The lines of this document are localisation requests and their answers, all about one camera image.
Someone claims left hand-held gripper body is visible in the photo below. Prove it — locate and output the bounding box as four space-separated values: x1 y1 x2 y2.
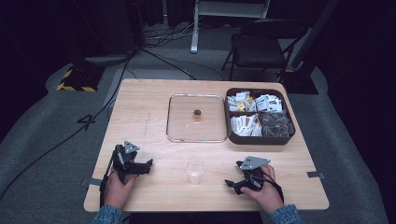
111 140 141 185

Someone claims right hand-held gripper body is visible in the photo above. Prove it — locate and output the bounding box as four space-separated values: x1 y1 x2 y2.
238 155 272 190

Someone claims person's right hand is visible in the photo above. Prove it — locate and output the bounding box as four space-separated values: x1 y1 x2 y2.
240 163 285 215

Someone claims person's left hand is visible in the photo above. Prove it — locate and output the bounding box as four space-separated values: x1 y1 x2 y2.
104 170 137 210

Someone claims brown compartment box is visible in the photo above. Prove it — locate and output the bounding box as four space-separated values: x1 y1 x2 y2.
223 87 296 147

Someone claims grey tape strip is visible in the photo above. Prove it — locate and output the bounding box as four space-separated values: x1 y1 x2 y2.
79 176 104 188
305 170 326 180

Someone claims pile of white brown stick packets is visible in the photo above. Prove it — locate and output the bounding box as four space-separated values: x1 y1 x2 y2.
230 113 263 138

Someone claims clear plastic cup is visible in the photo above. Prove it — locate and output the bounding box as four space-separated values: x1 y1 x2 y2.
183 156 208 186

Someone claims pile of dark tea bags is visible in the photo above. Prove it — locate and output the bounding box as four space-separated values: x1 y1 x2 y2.
259 111 295 138

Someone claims pile of white yellow sachets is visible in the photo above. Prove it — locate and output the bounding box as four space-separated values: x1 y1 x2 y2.
226 91 256 113

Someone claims glass lid with gold knob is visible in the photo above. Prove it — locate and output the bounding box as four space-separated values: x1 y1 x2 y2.
165 92 229 144

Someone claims pile of white square sachets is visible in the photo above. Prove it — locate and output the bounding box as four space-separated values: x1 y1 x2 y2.
254 93 284 114

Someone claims black stand base hazard tape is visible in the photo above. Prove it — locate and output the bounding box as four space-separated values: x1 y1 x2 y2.
56 58 106 93

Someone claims black slanted metal stand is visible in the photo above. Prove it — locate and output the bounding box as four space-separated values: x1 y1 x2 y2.
276 0 341 95

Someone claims black folding chair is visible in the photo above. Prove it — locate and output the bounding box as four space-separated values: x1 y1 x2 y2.
220 18 310 82

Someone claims left hand-held gripper black cable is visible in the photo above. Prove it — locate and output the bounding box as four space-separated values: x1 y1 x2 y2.
99 150 118 209

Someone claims hand-held gripper black cable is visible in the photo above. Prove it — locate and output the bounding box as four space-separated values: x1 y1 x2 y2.
99 150 118 209
252 171 285 203

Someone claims right hand-held gripper black cable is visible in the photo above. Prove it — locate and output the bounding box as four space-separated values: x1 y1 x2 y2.
252 171 285 203

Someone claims long black floor cable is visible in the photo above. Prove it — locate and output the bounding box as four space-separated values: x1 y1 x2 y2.
0 49 139 202

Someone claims bundle of floor cables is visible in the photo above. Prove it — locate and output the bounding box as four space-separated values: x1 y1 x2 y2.
144 17 206 49

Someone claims white metal stand frame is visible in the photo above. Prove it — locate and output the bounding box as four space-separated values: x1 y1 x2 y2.
190 0 272 55

